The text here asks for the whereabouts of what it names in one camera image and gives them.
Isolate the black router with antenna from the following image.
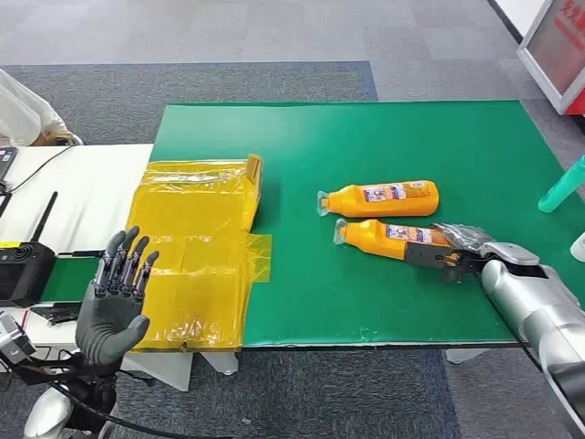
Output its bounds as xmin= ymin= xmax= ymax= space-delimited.
xmin=0 ymin=191 xmax=59 ymax=308

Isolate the green table mat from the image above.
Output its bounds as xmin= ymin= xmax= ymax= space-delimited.
xmin=150 ymin=100 xmax=585 ymax=348

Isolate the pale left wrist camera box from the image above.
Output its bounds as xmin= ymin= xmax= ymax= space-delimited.
xmin=0 ymin=312 xmax=37 ymax=366

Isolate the white table leg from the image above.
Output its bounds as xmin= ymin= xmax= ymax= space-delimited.
xmin=121 ymin=351 xmax=240 ymax=393

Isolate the dark laptop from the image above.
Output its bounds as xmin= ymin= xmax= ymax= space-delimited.
xmin=0 ymin=146 xmax=20 ymax=183

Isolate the green conveyor belt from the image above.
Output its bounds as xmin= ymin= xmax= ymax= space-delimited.
xmin=40 ymin=254 xmax=107 ymax=304

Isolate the white framed red sign board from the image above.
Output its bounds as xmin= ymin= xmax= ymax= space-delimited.
xmin=516 ymin=0 xmax=585 ymax=116

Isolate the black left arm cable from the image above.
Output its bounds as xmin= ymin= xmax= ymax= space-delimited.
xmin=45 ymin=375 xmax=230 ymax=439

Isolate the orange bottle with clear cap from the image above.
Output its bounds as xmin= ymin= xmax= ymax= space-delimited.
xmin=316 ymin=179 xmax=440 ymax=220
xmin=332 ymin=219 xmax=459 ymax=266

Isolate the thin black table cable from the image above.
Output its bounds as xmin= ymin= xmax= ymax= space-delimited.
xmin=8 ymin=145 xmax=74 ymax=195

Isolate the yellow plastic wrapped box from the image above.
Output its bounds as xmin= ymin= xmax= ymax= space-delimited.
xmin=126 ymin=154 xmax=273 ymax=353

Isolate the teal plastic bottle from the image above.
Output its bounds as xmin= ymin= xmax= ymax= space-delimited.
xmin=537 ymin=155 xmax=585 ymax=214

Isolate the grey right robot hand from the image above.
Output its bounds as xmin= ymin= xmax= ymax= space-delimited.
xmin=403 ymin=222 xmax=493 ymax=284

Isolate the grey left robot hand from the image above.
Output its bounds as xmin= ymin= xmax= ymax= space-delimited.
xmin=75 ymin=225 xmax=160 ymax=369

